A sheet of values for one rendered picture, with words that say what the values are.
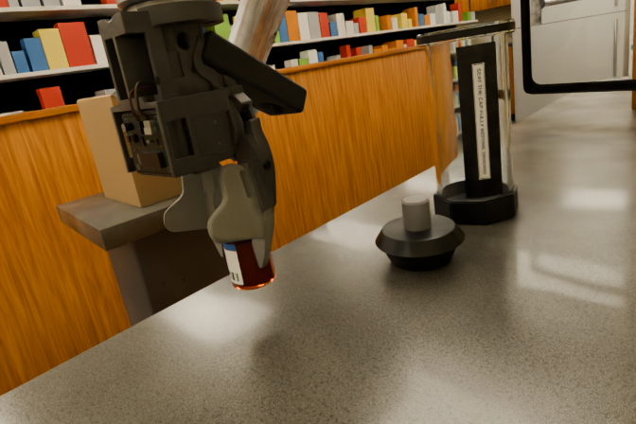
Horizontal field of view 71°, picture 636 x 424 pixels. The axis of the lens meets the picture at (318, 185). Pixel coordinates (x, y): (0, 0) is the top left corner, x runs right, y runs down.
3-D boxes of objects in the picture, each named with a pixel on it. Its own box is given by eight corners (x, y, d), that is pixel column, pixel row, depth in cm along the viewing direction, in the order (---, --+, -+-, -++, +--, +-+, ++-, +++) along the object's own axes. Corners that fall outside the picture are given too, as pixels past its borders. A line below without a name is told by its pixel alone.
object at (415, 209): (455, 283, 41) (450, 217, 40) (364, 273, 46) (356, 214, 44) (473, 241, 49) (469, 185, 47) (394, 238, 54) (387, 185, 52)
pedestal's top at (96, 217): (61, 221, 100) (55, 205, 99) (189, 181, 120) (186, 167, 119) (106, 252, 77) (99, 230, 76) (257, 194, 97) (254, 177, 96)
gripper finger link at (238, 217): (217, 291, 35) (177, 180, 34) (272, 260, 39) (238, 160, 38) (239, 293, 33) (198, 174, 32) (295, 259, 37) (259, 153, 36)
